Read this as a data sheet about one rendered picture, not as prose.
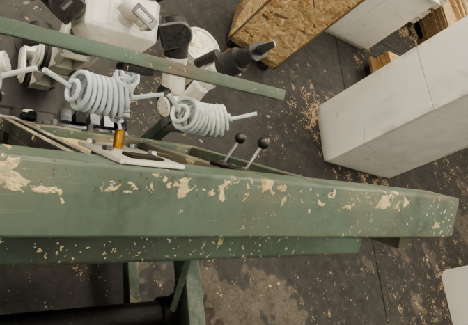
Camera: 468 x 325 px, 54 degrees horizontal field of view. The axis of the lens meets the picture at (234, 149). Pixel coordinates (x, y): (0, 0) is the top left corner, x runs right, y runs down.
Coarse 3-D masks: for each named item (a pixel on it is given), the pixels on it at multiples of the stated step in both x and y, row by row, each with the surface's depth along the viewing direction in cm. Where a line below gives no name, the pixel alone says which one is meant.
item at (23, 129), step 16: (128, 64) 67; (128, 80) 71; (128, 112) 76; (0, 128) 147; (16, 128) 127; (32, 128) 128; (16, 144) 125; (32, 144) 110; (48, 144) 99; (64, 144) 102; (80, 144) 75; (96, 144) 75; (128, 144) 79; (128, 160) 62; (144, 160) 64
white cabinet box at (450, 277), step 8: (448, 272) 441; (456, 272) 435; (464, 272) 429; (448, 280) 439; (456, 280) 434; (464, 280) 428; (448, 288) 438; (456, 288) 432; (464, 288) 426; (448, 296) 436; (456, 296) 430; (464, 296) 425; (448, 304) 435; (456, 304) 429; (464, 304) 423; (456, 312) 427; (464, 312) 422; (456, 320) 426; (464, 320) 420
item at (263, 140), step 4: (260, 140) 139; (264, 140) 138; (268, 140) 139; (260, 144) 138; (264, 144) 138; (268, 144) 139; (260, 148) 139; (264, 148) 139; (256, 152) 139; (256, 156) 139; (252, 160) 138; (248, 164) 137; (240, 168) 137; (244, 168) 136; (248, 168) 136
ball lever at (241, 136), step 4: (240, 132) 149; (236, 136) 148; (240, 136) 148; (244, 136) 148; (236, 140) 148; (240, 140) 148; (244, 140) 149; (236, 144) 149; (232, 148) 148; (228, 152) 148; (228, 156) 147; (220, 160) 147; (224, 160) 147; (224, 164) 146
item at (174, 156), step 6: (144, 144) 189; (150, 144) 189; (144, 150) 188; (156, 150) 180; (162, 150) 176; (168, 150) 173; (162, 156) 175; (168, 156) 172; (174, 156) 168; (180, 156) 164; (186, 156) 163; (180, 162) 164; (186, 162) 160; (192, 162) 157; (198, 162) 154; (204, 162) 152
